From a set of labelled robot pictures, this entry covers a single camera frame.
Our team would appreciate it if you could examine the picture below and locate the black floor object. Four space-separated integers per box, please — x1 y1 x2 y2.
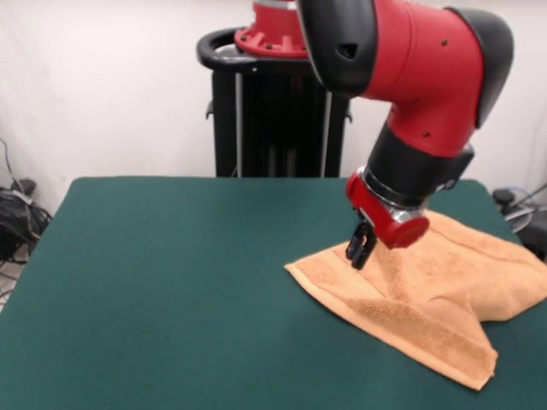
519 221 547 261

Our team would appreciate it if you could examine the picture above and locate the black cable bundle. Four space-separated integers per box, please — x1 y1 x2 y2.
0 136 55 266

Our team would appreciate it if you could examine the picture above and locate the tan terry towel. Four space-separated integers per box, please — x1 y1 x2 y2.
284 211 547 390

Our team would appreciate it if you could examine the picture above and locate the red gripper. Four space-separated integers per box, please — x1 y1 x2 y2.
344 173 430 270

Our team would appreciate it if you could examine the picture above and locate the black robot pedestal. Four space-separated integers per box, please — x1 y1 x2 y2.
196 27 356 179

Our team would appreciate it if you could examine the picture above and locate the dark green table cloth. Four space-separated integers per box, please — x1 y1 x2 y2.
0 177 547 410

